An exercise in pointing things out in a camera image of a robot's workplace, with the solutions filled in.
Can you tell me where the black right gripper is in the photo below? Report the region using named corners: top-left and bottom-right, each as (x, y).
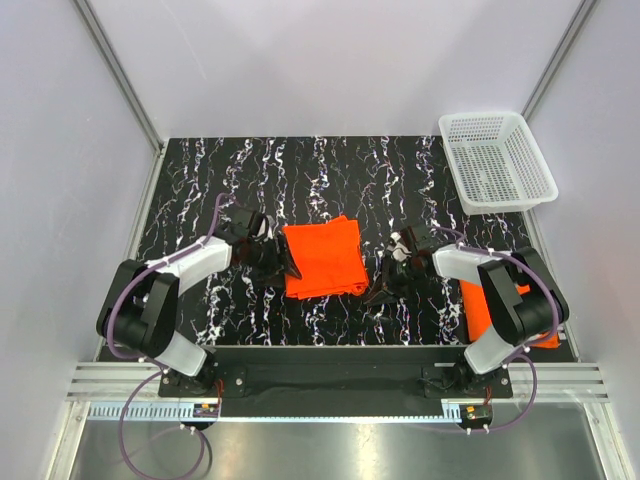
top-left (364, 254), bottom-right (427, 307)

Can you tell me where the folded orange t-shirt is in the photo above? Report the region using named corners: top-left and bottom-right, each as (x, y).
top-left (459, 280), bottom-right (560, 349)

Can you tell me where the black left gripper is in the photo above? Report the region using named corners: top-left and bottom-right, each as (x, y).
top-left (244, 234), bottom-right (301, 288)

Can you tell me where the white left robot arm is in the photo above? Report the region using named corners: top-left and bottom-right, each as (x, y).
top-left (96, 207), bottom-right (302, 396)

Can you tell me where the orange t-shirt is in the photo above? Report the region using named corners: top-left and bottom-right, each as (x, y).
top-left (459, 280), bottom-right (560, 349)
top-left (283, 216), bottom-right (369, 300)

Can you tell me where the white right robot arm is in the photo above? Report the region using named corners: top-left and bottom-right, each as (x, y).
top-left (364, 224), bottom-right (569, 397)

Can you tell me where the white plastic mesh basket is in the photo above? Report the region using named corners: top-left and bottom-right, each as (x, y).
top-left (438, 111), bottom-right (558, 216)

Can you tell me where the white slotted cable duct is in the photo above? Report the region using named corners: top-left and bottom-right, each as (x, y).
top-left (88, 401), bottom-right (221, 422)

